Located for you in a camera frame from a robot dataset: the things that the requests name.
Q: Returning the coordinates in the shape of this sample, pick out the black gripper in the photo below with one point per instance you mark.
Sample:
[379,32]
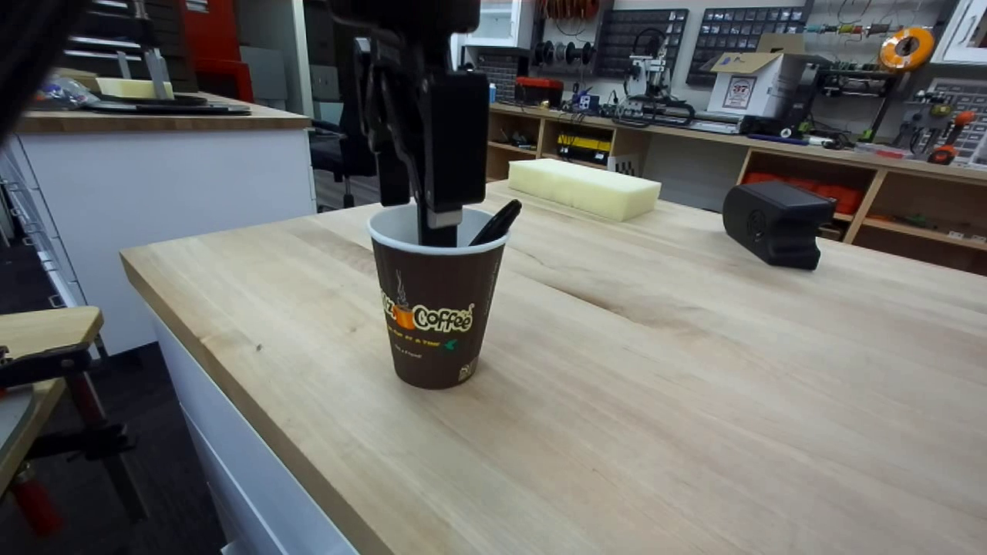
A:
[412,32]

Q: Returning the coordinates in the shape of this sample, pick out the brown paper cup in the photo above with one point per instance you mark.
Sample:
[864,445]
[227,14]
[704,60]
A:
[436,318]

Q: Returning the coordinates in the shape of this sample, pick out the black office chair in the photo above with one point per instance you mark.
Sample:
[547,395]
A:
[340,143]

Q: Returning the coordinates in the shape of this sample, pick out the black marker pen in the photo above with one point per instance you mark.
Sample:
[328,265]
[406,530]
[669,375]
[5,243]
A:
[496,221]

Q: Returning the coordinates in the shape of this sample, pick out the pale yellow foam block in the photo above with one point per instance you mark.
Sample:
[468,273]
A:
[588,188]

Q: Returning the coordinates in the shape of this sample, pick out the red tool cabinet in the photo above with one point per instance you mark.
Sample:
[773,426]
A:
[216,46]

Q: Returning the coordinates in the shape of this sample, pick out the black pegboard tool panel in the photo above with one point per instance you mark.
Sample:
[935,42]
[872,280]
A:
[638,42]
[743,32]

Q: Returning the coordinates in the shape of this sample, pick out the black flat tray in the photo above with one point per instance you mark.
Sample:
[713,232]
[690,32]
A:
[172,102]

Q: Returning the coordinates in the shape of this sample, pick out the white counter with wooden top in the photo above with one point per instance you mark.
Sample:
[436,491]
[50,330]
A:
[164,186]

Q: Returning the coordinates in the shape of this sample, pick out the cardboard box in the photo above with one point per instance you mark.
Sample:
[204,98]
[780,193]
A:
[758,83]

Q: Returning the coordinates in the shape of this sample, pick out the black box device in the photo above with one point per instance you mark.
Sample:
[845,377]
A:
[776,224]

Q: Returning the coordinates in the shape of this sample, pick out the red storage bin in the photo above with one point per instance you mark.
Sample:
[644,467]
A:
[812,188]

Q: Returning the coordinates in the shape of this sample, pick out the wooden stool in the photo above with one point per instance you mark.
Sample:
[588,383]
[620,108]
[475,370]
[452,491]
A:
[40,350]

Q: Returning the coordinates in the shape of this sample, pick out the wooden workbench with shelves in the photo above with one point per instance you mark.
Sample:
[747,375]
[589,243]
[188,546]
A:
[905,196]

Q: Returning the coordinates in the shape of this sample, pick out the orange tape roll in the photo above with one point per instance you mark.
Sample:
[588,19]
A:
[907,46]

